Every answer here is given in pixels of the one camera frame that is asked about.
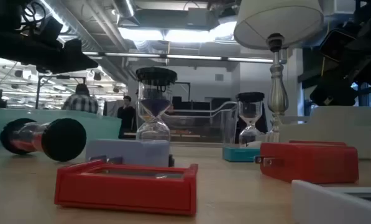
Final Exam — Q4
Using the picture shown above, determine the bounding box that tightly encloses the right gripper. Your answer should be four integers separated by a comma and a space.
309, 15, 371, 106

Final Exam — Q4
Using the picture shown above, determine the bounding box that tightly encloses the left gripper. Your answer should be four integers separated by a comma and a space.
4, 30, 99, 75

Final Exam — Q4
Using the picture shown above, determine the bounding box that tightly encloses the red box with screws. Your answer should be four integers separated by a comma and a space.
254, 142, 360, 185

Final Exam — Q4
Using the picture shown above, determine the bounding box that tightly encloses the purple sand hourglass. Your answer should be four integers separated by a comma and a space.
135, 67, 178, 167

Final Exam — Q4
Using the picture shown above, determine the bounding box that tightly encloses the red sand hourglass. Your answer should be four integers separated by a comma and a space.
0, 117, 88, 162

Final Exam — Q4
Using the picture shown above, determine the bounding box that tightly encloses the white sand hourglass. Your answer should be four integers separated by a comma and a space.
236, 91, 266, 147

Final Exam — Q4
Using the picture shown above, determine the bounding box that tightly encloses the lavender power adapter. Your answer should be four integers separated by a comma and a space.
85, 139, 171, 168

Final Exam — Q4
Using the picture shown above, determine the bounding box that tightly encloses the white tray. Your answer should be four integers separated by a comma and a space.
291, 179, 371, 224

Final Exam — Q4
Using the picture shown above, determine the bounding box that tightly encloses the clear plastic bin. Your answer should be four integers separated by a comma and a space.
162, 101, 239, 146

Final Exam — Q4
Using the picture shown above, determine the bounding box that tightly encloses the red tray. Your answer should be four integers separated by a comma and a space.
53, 160, 199, 217

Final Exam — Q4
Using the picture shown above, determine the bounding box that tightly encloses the white translucent plastic bin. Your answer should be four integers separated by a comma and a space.
278, 105, 371, 160

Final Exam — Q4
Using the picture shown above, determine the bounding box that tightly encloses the person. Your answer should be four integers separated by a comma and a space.
62, 83, 99, 114
117, 95, 137, 139

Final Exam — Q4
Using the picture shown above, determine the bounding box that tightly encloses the teal translucent plastic bin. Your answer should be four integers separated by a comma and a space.
0, 106, 122, 147

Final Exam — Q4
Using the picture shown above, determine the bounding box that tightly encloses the table lamp with white shade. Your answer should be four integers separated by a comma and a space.
234, 0, 325, 144

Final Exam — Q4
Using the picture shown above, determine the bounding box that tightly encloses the long linear ceiling light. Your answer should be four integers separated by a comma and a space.
82, 51, 275, 64

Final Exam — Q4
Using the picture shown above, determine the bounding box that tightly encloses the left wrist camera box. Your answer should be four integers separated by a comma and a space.
39, 16, 64, 44

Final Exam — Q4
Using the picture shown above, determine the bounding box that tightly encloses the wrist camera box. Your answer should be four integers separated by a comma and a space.
319, 27, 357, 62
39, 16, 64, 44

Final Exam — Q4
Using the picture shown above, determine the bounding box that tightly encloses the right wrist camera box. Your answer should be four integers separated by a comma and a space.
319, 27, 357, 62

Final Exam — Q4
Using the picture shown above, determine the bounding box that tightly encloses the black background stand frame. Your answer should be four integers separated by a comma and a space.
35, 74, 87, 110

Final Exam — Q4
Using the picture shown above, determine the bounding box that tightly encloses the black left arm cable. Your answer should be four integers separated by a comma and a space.
20, 0, 48, 29

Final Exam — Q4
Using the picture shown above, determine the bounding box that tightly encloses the round metal ceiling duct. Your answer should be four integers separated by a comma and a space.
112, 0, 136, 19

